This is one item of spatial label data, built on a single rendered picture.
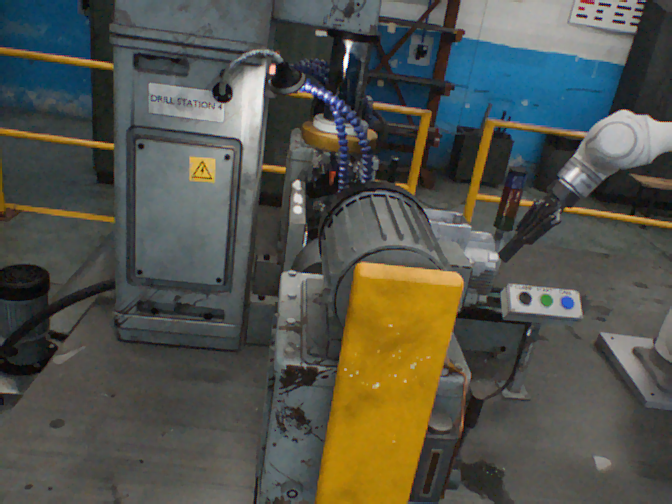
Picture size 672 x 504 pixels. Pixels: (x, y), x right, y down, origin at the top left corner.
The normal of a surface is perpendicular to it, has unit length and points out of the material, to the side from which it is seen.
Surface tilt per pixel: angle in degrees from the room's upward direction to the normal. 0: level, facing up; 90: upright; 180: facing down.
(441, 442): 90
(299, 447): 89
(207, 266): 90
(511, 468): 0
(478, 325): 90
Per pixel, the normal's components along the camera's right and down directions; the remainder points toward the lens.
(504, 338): 0.05, 0.41
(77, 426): 0.14, -0.90
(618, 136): -0.48, 0.11
